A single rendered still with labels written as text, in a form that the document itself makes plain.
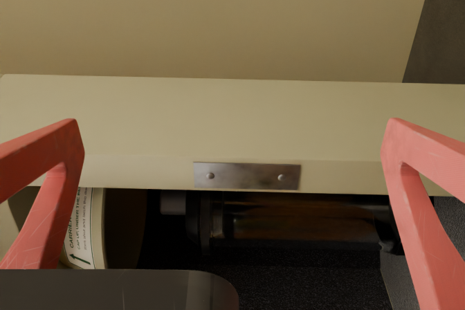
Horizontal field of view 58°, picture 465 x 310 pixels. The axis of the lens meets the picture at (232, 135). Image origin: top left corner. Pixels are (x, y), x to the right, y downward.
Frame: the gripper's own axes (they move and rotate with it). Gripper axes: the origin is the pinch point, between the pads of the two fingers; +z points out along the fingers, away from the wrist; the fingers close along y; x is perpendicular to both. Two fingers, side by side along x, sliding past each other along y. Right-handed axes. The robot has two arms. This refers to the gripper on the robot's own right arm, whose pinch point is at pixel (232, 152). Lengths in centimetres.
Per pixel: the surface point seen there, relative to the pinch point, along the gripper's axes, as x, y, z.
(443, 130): 9.7, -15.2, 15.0
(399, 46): 20, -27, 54
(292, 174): 10.7, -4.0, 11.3
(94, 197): 17.2, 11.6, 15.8
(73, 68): 25, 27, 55
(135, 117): 9.4, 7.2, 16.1
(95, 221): 18.6, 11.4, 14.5
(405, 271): 31.8, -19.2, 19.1
